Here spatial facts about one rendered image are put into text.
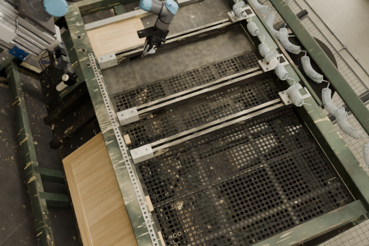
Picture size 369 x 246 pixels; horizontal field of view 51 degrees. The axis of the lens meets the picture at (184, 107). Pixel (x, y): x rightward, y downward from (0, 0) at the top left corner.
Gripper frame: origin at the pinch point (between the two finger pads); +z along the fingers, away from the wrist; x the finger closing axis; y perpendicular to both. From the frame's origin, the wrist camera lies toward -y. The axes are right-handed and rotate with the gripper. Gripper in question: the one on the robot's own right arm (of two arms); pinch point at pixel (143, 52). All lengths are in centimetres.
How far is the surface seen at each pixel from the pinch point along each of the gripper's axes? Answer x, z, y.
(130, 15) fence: 74, 23, 18
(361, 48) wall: 243, 79, 534
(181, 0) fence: 78, 2, 53
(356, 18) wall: 305, 54, 547
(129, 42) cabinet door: 51, 31, 15
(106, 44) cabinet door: 54, 39, 0
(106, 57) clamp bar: 37, 37, -3
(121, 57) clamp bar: 34.7, 33.2, 6.2
